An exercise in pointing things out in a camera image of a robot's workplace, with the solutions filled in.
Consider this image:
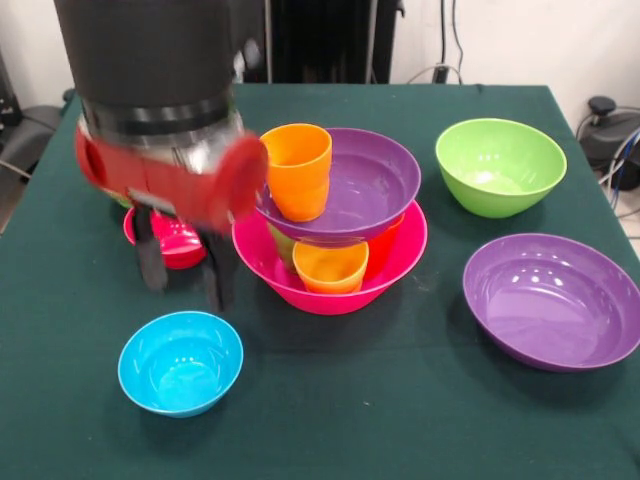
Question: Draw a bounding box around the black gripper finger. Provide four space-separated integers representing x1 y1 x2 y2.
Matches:
132 202 169 294
198 227 237 314

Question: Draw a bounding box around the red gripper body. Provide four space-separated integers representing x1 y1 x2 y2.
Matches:
73 113 271 235

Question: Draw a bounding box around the large pink bowl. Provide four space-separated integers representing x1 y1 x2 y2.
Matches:
231 199 430 317

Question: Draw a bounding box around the green cup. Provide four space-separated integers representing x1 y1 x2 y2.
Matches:
266 222 300 274

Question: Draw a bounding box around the blue bowl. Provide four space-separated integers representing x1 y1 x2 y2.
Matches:
117 310 245 420

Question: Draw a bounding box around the yellow cup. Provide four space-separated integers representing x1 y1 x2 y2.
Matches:
291 240 371 295

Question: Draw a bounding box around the orange cup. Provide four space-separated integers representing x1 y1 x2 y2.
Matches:
259 123 334 223

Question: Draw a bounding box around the red cup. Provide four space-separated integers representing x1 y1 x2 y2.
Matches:
363 214 405 281

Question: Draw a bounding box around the purple bowl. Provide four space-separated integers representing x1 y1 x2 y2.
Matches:
253 127 423 246
462 232 640 373

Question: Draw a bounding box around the large green bowl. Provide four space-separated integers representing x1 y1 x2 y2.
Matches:
434 117 569 220

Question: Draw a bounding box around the small red bowl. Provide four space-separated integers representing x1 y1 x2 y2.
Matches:
123 205 209 271

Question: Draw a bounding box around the black floor stand base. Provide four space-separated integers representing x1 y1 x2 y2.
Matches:
0 103 65 174
575 95 640 169

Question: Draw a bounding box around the dark green tablecloth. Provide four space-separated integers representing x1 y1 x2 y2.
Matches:
0 80 640 480

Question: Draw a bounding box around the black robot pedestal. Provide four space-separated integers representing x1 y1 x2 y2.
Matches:
234 0 406 85

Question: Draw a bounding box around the black hanging cable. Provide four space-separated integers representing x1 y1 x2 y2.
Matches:
407 0 466 85

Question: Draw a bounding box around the blue and white cable bundle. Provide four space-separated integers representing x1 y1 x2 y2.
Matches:
597 127 640 194

